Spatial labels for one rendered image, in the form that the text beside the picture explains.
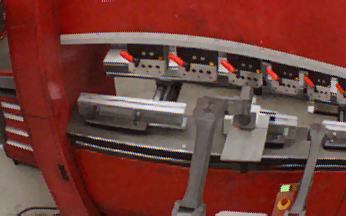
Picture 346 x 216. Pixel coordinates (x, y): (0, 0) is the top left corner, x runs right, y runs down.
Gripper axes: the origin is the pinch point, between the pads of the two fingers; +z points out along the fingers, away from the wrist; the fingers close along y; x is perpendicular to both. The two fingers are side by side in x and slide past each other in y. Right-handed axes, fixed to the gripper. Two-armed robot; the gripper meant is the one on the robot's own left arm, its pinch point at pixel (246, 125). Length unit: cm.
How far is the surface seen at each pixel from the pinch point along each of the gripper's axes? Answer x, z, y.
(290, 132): -2.5, 12.4, -23.1
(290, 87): -14.5, -14.6, -21.5
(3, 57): -32, 19, 158
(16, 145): 14, 70, 154
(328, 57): -26, -34, -44
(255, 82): -14.1, -14.0, -3.5
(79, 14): -29, -43, 71
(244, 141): 7.2, -1.7, -0.7
